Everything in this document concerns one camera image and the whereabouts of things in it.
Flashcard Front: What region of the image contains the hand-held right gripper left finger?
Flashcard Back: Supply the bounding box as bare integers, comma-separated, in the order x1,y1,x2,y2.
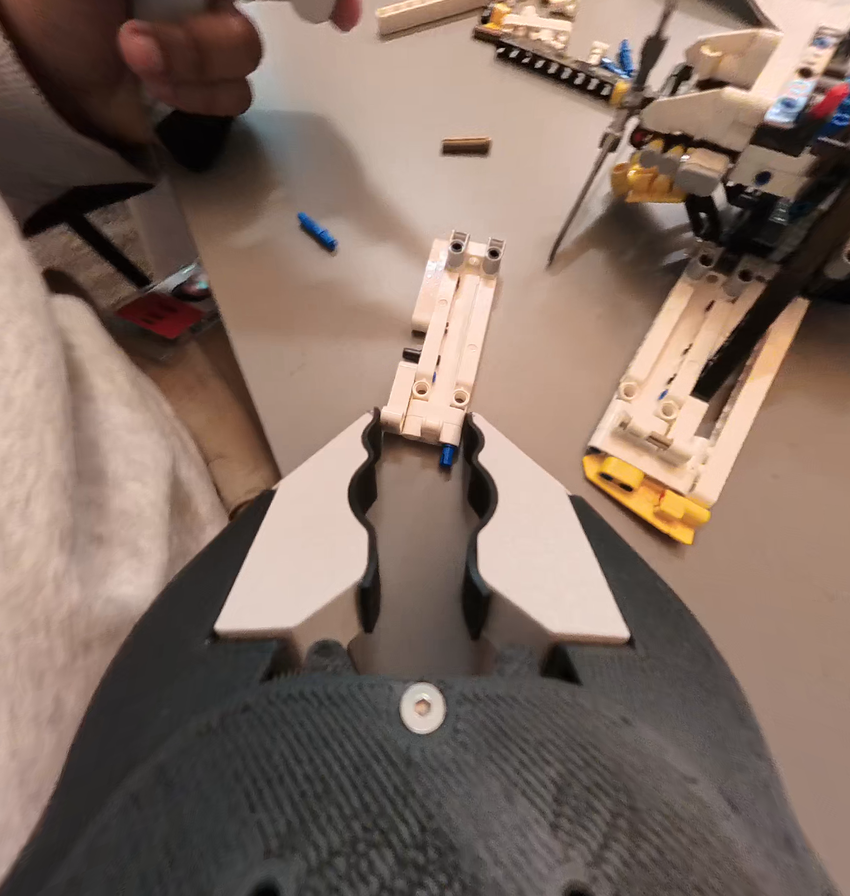
212,412,384,660

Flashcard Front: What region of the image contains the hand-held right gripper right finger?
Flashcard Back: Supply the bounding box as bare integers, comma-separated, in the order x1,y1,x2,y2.
461,412,632,662

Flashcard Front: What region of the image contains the white connector with blue pin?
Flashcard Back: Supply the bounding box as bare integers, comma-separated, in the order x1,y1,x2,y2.
400,408,468,469

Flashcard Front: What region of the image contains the white lego beam assembly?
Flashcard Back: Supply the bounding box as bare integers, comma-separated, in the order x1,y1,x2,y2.
381,230,507,445

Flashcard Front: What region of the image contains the lego helicopter model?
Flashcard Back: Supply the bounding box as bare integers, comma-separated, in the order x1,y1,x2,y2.
547,0,850,547

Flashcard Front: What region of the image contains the person's left forearm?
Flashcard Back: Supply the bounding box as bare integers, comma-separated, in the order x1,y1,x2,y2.
0,0,167,226

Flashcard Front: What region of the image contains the long white lego beam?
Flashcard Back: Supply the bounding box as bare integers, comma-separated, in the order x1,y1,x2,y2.
376,0,492,37

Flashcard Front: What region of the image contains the white lego connector cluster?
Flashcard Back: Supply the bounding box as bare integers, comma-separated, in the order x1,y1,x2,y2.
498,0,580,50

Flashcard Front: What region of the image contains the long black lego beam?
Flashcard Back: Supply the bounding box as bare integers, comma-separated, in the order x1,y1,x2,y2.
495,41,629,102

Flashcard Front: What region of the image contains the person's left hand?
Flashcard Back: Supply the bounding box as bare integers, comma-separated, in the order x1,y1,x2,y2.
0,0,363,148

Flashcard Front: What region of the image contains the red foil packet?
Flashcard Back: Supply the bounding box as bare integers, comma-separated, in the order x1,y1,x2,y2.
113,276,220,345

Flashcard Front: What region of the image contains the black chair frame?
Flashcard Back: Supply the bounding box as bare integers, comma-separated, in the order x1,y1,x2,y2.
22,181,157,289

